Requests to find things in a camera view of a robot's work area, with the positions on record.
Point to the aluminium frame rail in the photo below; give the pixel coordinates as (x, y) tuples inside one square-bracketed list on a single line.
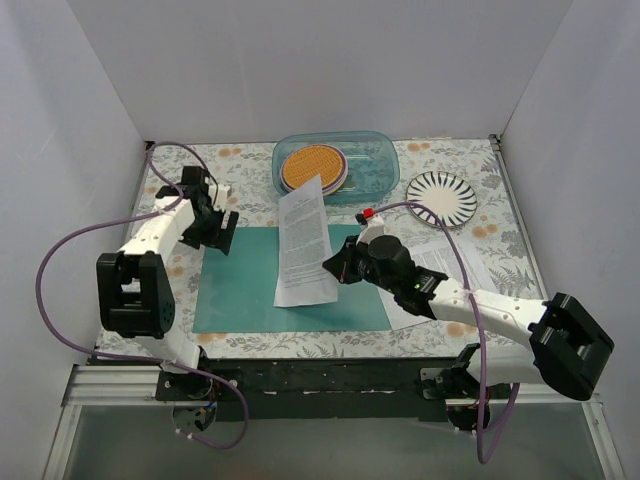
[(136, 386)]

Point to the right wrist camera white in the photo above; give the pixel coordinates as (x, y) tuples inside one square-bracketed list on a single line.
[(372, 225)]

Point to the printed paper sheet top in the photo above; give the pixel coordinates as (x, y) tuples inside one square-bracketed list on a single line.
[(304, 245)]

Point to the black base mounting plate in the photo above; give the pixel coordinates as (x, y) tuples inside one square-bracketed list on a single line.
[(270, 389)]

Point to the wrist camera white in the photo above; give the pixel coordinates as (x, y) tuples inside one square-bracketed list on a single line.
[(372, 225), (220, 193)]

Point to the orange woven round coaster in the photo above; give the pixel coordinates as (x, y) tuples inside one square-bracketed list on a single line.
[(304, 164)]

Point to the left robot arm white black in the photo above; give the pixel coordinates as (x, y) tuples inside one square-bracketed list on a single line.
[(135, 296)]

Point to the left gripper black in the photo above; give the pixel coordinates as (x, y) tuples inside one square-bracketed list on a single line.
[(216, 228)]

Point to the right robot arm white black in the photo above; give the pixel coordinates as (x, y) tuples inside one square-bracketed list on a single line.
[(568, 349)]

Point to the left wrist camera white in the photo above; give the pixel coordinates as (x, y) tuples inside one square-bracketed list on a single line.
[(220, 193)]

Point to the teal plastic folder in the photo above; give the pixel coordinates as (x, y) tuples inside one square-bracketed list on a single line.
[(236, 294)]

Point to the clear teal plastic container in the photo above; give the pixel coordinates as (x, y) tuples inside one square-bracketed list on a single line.
[(353, 166)]

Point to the printed paper stack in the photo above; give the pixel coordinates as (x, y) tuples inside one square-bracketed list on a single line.
[(437, 255)]

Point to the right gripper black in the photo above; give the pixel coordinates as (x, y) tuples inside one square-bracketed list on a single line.
[(347, 263)]

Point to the blue striped white plate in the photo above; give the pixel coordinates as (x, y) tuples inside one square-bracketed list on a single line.
[(443, 195)]

